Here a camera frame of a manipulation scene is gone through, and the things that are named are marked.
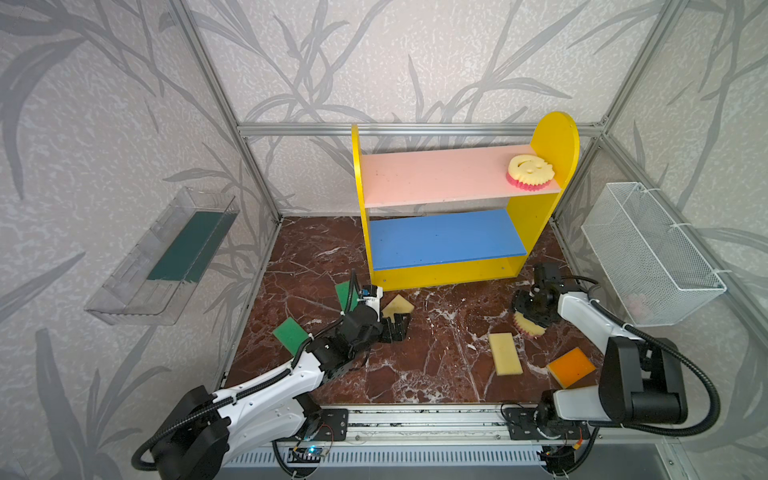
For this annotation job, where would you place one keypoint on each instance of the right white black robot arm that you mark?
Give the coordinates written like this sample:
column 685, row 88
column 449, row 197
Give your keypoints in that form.
column 641, row 385

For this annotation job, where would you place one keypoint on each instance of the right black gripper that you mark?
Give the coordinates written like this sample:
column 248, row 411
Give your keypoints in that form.
column 534, row 303

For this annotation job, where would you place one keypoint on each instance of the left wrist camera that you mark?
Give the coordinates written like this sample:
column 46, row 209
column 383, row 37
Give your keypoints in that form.
column 371, row 296

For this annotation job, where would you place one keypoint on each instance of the green sponge near shelf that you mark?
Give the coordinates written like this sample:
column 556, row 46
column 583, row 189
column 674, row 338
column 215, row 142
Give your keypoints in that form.
column 347, row 295

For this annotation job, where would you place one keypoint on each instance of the yellow pink blue shelf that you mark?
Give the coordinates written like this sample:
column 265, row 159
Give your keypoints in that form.
column 454, row 248

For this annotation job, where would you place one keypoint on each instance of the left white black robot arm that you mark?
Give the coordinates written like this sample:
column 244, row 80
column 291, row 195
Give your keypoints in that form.
column 206, row 430

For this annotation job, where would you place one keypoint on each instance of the orange sponge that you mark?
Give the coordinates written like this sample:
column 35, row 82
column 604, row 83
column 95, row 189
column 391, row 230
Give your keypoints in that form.
column 571, row 368

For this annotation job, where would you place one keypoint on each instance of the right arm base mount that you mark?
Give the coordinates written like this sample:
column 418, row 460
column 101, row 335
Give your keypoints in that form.
column 529, row 423

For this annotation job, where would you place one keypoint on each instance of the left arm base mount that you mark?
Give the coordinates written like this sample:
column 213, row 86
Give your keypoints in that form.
column 329, row 425

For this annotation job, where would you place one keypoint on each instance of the yellow smiley sponge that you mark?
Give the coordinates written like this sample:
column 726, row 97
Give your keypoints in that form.
column 529, row 172
column 528, row 327

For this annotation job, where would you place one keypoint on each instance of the white wire mesh basket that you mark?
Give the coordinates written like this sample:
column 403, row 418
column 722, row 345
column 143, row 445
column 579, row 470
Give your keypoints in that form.
column 657, row 272

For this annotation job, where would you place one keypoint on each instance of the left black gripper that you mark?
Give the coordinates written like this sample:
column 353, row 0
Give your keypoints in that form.
column 385, row 327

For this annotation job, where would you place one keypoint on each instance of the green sponge near left arm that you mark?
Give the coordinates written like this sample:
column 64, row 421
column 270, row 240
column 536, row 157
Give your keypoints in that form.
column 291, row 335

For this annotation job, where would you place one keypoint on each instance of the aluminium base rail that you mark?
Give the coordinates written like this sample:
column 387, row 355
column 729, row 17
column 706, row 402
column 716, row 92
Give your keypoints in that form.
column 437, row 435

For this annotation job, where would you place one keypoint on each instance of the yellow rectangular sponge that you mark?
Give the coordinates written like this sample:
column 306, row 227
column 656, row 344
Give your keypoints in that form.
column 505, row 355

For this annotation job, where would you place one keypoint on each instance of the clear plastic wall bin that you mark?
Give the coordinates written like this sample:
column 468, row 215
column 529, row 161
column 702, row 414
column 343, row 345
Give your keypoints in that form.
column 155, row 281

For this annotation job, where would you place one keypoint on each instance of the green circuit board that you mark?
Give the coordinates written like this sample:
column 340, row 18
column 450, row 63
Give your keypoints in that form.
column 309, row 455

